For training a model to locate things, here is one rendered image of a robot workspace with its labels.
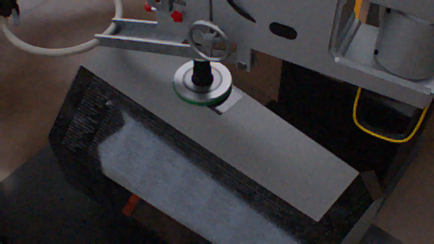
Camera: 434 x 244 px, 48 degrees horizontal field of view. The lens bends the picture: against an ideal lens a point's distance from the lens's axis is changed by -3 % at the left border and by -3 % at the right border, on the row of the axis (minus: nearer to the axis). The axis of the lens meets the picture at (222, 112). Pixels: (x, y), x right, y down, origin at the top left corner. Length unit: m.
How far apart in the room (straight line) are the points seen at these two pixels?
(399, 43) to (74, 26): 2.64
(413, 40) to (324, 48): 0.24
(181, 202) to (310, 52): 0.69
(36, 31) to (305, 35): 2.53
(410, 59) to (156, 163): 0.94
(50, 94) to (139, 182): 1.43
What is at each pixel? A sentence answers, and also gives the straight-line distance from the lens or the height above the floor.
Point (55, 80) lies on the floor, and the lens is 3.23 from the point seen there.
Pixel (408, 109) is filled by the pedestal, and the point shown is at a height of 0.74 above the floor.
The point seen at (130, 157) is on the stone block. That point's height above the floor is 0.69.
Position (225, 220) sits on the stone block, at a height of 0.70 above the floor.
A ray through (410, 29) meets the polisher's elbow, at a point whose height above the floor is 1.41.
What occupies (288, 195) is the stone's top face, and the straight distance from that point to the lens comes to 1.60.
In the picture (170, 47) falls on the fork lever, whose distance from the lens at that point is 1.76.
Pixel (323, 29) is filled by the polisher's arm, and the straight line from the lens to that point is 1.36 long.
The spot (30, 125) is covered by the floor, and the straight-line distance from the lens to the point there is 3.03.
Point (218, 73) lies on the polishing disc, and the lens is 1.89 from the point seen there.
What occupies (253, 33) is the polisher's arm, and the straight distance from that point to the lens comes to 1.47.
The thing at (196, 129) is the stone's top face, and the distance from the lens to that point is 1.75.
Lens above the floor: 2.17
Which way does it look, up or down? 49 degrees down
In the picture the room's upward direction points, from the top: straight up
